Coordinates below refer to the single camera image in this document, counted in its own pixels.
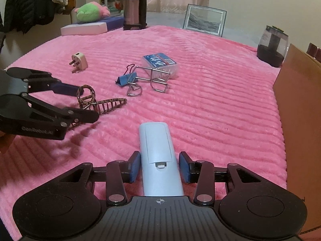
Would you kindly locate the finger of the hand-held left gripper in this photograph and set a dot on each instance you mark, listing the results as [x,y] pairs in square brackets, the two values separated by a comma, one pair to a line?
[82,116]
[65,89]

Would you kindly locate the purple flat box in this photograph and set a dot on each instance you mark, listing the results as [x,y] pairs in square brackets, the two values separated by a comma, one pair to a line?
[114,22]

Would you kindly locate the black coat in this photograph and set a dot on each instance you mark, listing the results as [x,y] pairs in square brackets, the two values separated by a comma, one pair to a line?
[27,2]

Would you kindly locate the green plush toy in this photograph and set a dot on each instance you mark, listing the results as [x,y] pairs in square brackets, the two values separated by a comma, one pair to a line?
[90,12]

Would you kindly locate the brown patterned hair claw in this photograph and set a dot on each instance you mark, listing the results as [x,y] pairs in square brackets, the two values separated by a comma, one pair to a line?
[110,104]

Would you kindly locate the white flat box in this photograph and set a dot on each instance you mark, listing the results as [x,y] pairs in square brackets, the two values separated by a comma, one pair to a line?
[82,29]

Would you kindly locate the brown cardboard box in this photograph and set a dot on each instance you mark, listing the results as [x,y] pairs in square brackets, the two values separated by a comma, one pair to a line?
[301,118]

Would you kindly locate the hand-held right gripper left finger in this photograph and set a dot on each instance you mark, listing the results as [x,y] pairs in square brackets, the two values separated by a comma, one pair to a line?
[135,167]

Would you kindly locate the white remote control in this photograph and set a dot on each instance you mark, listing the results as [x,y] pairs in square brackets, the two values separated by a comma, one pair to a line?
[158,143]

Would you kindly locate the pink ribbed blanket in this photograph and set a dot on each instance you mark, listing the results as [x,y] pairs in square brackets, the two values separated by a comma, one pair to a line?
[213,105]

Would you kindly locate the pink thermos with black frame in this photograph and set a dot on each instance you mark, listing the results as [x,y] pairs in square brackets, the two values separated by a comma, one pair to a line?
[133,7]

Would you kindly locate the silver picture frame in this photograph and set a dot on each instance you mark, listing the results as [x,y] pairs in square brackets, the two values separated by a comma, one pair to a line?
[204,20]

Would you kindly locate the clear box with blue label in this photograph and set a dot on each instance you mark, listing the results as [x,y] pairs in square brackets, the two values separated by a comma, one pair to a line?
[160,61]

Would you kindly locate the maroon metal canister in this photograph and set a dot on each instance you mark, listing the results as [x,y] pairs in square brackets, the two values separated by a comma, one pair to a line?
[314,51]

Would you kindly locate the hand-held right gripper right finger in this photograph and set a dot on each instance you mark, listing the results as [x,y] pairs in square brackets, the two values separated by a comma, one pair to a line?
[184,167]

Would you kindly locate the beige plug adapter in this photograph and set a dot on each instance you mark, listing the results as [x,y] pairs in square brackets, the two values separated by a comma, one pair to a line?
[80,60]

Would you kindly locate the blue binder clip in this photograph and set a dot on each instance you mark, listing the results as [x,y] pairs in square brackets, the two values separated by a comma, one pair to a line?
[125,79]

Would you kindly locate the dark glass jar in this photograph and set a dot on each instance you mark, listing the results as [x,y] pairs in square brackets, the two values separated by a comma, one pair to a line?
[272,52]

